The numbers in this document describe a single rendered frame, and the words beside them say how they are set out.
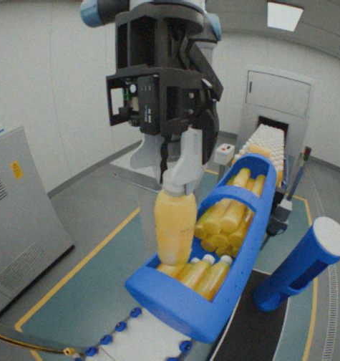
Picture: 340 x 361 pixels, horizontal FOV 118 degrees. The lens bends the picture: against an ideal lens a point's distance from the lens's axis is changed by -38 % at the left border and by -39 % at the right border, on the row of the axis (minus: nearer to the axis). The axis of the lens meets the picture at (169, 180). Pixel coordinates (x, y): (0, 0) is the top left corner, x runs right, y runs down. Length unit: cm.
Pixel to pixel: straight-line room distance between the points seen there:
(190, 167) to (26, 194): 146
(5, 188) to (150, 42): 143
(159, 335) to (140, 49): 68
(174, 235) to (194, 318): 18
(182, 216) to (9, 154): 134
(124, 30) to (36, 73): 270
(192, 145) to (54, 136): 278
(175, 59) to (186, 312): 38
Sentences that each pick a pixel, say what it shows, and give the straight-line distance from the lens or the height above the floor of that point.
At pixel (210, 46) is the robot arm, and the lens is 65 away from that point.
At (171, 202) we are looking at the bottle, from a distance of 23.
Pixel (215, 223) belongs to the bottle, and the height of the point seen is 114.
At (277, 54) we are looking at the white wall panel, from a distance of 542.
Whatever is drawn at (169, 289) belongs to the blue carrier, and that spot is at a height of 123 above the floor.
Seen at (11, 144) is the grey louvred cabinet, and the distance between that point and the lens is 142.
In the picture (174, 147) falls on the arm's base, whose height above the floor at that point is 129.
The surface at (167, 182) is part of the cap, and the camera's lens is 22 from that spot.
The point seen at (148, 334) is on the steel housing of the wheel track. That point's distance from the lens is 64.
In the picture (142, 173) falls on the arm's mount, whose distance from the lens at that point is 67.
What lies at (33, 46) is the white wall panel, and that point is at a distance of 294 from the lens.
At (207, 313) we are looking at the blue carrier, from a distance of 37.
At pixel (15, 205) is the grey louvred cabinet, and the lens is 156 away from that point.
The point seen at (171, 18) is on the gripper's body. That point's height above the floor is 162.
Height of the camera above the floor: 156
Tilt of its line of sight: 33 degrees down
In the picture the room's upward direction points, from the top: straight up
